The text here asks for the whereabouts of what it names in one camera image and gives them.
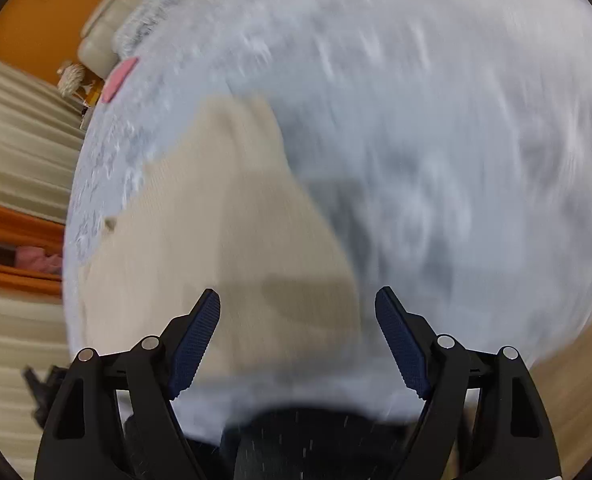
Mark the orange curtain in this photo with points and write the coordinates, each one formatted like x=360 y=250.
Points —
x=18 y=245

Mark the cream sweater with black hearts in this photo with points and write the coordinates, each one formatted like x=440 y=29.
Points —
x=216 y=260

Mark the small pink cushion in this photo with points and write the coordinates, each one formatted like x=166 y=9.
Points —
x=120 y=80

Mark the bed with butterfly duvet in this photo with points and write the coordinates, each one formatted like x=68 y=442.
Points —
x=401 y=160

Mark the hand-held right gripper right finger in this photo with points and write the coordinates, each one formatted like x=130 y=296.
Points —
x=401 y=345

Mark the white feather table lamp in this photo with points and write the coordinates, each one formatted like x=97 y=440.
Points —
x=71 y=77

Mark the yellow box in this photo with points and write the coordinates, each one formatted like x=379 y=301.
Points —
x=93 y=95

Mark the beige padded headboard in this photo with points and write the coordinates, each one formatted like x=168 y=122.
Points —
x=118 y=15

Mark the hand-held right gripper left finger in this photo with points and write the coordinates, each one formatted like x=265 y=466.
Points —
x=196 y=345

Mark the pink hanging clothes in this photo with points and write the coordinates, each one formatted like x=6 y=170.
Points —
x=38 y=260

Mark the person's dark pants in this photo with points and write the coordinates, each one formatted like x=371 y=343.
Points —
x=301 y=445

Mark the beige pleated curtain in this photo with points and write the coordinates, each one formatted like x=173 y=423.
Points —
x=26 y=135
x=16 y=350

